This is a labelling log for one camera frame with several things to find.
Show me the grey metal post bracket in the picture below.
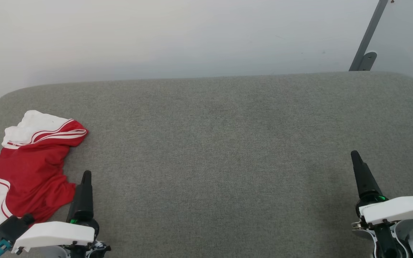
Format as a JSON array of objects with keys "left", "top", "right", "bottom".
[{"left": 358, "top": 51, "right": 378, "bottom": 71}]

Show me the grey metal post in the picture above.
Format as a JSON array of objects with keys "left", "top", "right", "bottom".
[{"left": 349, "top": 0, "right": 389, "bottom": 71}]

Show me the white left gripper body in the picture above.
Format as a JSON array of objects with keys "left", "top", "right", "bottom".
[{"left": 12, "top": 211, "right": 111, "bottom": 258}]

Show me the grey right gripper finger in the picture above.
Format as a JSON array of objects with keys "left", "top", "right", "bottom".
[{"left": 351, "top": 150, "right": 383, "bottom": 199}]

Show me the red white basketball jersey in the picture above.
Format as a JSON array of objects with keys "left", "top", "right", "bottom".
[{"left": 0, "top": 110, "right": 89, "bottom": 239}]

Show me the grey fabric sofa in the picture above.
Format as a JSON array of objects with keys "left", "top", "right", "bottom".
[{"left": 0, "top": 71, "right": 413, "bottom": 258}]

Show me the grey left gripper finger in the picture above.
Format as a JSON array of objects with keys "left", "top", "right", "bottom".
[{"left": 67, "top": 170, "right": 94, "bottom": 213}]

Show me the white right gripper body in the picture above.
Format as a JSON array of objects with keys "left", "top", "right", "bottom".
[{"left": 352, "top": 193, "right": 413, "bottom": 238}]

